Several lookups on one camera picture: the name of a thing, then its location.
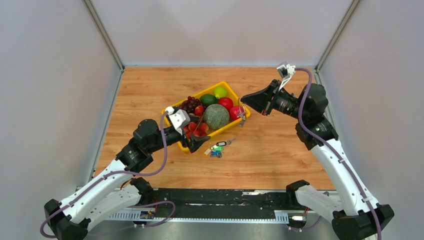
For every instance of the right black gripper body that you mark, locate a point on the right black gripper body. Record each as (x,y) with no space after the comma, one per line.
(277,97)

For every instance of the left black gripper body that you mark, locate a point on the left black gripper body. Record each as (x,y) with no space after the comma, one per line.
(184,138)

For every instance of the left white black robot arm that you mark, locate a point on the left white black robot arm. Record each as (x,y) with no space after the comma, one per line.
(121,184)

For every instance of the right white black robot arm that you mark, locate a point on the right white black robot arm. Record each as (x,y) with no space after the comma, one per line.
(356,214)

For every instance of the pile of coloured tagged keys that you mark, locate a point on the pile of coloured tagged keys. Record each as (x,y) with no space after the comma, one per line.
(216,151)

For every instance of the pink red apple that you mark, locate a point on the pink red apple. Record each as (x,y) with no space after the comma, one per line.
(234,113)

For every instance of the green netted melon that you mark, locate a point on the green netted melon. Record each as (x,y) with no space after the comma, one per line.
(216,116)

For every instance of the dark purple grape bunch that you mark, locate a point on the dark purple grape bunch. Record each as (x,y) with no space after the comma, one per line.
(190,104)

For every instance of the light green lime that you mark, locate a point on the light green lime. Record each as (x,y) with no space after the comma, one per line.
(220,92)

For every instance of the dark green avocado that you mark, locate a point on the dark green avocado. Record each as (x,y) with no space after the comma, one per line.
(208,99)

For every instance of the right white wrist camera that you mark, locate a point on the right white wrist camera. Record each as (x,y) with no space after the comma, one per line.
(286,72)

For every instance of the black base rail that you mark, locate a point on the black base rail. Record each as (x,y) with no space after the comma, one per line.
(191,205)

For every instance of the right aluminium frame post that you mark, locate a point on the right aluminium frame post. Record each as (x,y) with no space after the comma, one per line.
(349,13)

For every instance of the aluminium frame post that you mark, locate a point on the aluminium frame post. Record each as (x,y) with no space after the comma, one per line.
(349,13)
(93,13)

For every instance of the left aluminium frame post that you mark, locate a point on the left aluminium frame post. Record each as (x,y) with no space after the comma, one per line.
(93,13)

